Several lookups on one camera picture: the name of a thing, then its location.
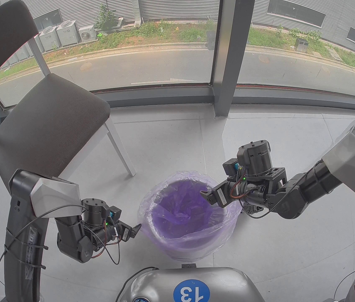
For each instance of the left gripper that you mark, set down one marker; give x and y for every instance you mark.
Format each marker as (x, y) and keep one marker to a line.
(116, 234)

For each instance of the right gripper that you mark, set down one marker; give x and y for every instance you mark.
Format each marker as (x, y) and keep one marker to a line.
(246, 193)

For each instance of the purple plastic bag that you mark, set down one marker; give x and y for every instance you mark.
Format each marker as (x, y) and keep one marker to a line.
(180, 206)

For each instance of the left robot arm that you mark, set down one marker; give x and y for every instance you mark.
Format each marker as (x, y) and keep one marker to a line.
(70, 241)

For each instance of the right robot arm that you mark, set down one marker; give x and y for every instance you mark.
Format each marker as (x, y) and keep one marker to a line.
(293, 197)

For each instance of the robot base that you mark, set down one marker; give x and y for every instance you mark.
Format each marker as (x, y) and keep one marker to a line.
(164, 285)

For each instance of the crumpled black plastic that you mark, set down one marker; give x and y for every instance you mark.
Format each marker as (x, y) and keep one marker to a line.
(253, 209)

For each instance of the white trash bin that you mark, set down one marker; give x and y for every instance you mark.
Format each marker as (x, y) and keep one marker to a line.
(193, 250)

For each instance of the grey chair with white legs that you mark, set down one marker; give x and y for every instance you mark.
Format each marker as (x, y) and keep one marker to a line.
(48, 121)

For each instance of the window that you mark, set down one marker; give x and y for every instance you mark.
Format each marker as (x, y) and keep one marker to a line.
(231, 42)

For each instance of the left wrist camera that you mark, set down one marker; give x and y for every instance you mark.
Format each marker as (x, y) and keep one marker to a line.
(114, 213)

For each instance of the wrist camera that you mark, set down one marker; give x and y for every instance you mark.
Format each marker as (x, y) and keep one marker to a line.
(229, 167)
(114, 213)

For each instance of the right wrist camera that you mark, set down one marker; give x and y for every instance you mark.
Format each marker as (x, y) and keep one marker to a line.
(229, 167)

